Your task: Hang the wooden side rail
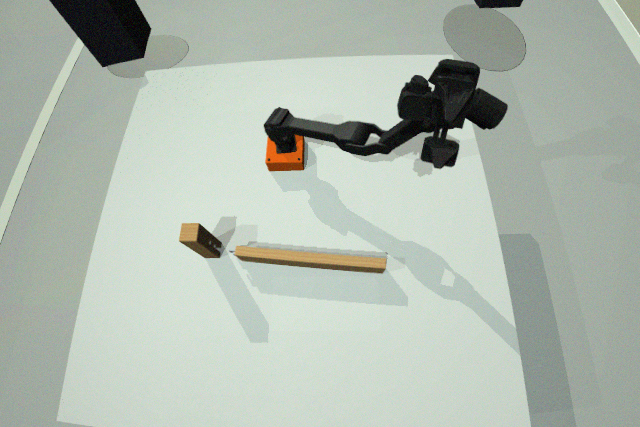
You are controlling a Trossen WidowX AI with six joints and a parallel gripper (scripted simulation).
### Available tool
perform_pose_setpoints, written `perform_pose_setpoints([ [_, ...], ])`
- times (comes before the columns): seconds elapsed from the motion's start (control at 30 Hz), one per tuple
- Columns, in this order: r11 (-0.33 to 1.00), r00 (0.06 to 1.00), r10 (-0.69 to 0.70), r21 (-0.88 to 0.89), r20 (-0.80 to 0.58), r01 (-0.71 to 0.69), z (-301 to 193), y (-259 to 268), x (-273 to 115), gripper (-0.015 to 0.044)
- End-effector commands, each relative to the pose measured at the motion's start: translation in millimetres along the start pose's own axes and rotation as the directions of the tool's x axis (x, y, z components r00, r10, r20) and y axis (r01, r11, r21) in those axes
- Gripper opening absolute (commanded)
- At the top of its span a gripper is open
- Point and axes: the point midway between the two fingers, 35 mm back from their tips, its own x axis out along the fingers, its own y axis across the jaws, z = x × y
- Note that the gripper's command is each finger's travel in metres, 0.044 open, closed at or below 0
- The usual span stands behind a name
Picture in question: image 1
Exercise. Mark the wooden post with slot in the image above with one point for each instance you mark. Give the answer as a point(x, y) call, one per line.
point(200, 240)

